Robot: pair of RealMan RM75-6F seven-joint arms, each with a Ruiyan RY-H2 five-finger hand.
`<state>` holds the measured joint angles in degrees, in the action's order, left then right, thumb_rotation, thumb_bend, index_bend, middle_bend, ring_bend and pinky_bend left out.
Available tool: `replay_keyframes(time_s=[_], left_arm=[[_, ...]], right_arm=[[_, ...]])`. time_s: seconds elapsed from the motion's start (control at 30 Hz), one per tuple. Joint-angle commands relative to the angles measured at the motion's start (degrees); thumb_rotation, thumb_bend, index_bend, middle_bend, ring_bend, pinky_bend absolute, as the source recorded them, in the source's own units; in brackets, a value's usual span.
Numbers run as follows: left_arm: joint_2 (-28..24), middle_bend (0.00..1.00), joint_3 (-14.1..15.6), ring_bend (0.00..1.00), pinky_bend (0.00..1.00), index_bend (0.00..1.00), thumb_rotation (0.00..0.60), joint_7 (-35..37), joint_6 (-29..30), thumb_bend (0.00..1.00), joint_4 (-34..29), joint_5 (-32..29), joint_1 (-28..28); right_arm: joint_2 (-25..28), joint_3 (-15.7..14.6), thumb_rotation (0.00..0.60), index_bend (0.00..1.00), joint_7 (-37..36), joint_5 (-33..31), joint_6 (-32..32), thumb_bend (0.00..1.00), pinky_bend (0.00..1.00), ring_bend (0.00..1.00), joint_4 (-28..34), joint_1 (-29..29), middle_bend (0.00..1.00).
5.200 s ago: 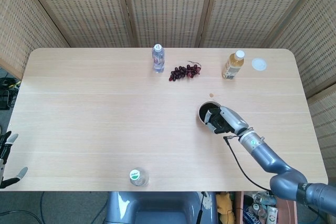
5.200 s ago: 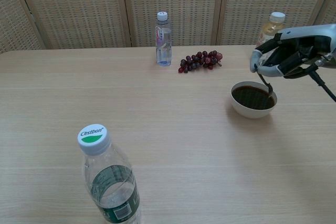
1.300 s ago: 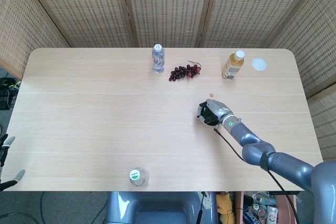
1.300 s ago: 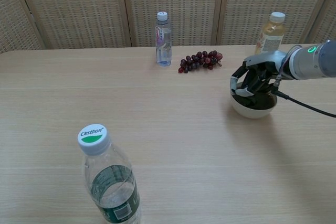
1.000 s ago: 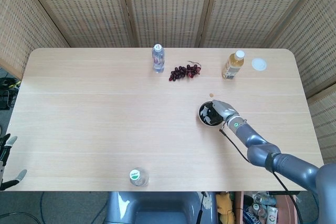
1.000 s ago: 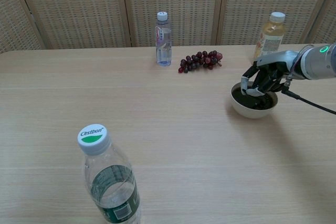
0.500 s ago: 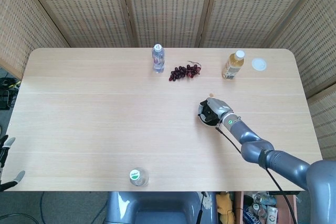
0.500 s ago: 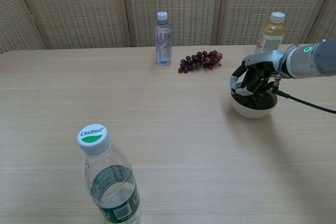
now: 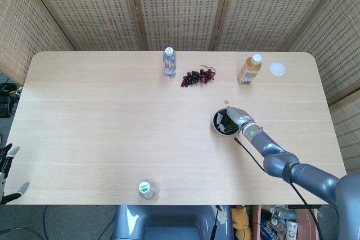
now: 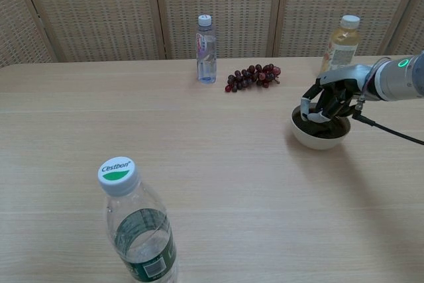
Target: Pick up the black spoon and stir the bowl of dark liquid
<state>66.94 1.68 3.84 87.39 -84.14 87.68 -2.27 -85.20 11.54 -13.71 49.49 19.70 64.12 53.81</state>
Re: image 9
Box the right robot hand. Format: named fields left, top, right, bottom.
left=216, top=106, right=257, bottom=134

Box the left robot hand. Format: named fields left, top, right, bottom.
left=0, top=143, right=30, bottom=205

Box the white bowl of coffee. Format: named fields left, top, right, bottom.
left=211, top=107, right=243, bottom=137

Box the yellow tea bottle white cap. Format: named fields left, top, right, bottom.
left=237, top=53, right=263, bottom=85

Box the clear water bottle pink label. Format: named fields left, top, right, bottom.
left=163, top=47, right=177, bottom=79

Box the clear water bottle green label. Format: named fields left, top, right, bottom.
left=138, top=179, right=160, bottom=201

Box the bunch of red grapes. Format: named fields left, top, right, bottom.
left=181, top=65, right=217, bottom=88

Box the white round disc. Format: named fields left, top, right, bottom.
left=269, top=61, right=287, bottom=77

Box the yellow cloth item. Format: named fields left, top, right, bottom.
left=232, top=205, right=253, bottom=239

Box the brown wooden panel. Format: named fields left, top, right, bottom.
left=251, top=205, right=262, bottom=240

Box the assorted drink cans pile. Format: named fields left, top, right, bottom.
left=260, top=206, right=300, bottom=240

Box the woven bamboo folding screen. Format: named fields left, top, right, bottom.
left=0, top=0, right=360, bottom=175

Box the grey robot torso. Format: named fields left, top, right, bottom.
left=112, top=205, right=234, bottom=240

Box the reddish brown round object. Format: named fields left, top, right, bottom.
left=292, top=208, right=320, bottom=240

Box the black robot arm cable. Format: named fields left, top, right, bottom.
left=233, top=135, right=324, bottom=240

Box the black equipment with cables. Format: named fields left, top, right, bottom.
left=0, top=81, right=23, bottom=117

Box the white bracket plate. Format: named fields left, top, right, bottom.
left=215, top=205, right=229, bottom=226

